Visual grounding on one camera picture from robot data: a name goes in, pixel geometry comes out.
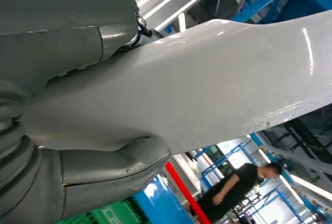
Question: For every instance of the red steel rack beam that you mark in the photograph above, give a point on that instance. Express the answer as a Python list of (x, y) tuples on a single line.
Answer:
[(186, 195)]

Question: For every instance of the person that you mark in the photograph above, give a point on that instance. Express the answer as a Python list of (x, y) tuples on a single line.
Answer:
[(233, 188)]

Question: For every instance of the green plastic crate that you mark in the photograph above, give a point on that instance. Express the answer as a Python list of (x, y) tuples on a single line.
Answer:
[(111, 214)]

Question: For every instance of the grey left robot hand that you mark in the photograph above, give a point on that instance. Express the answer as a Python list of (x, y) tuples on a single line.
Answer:
[(51, 19)]

